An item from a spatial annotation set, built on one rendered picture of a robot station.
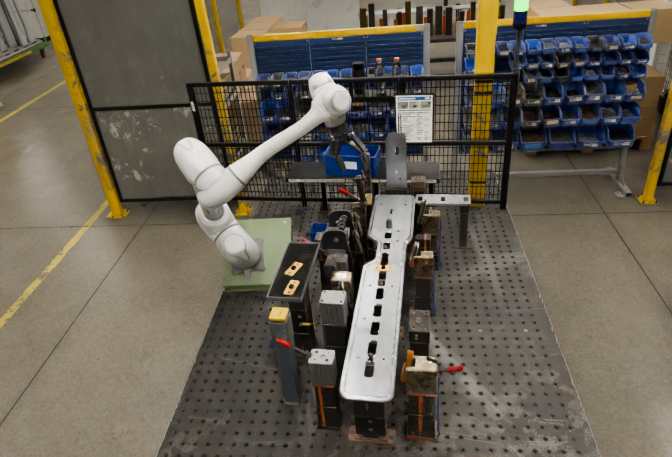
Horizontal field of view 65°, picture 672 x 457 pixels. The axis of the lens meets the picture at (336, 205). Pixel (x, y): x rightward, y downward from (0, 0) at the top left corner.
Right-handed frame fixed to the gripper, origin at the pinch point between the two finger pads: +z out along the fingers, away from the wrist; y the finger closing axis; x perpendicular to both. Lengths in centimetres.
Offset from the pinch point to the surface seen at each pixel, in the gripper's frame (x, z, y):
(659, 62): 499, 134, -15
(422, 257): 6, 49, 12
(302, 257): -32.7, 24.0, -15.6
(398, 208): 41, 45, -24
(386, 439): -61, 83, 25
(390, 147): 60, 17, -31
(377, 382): -59, 55, 32
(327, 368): -66, 45, 18
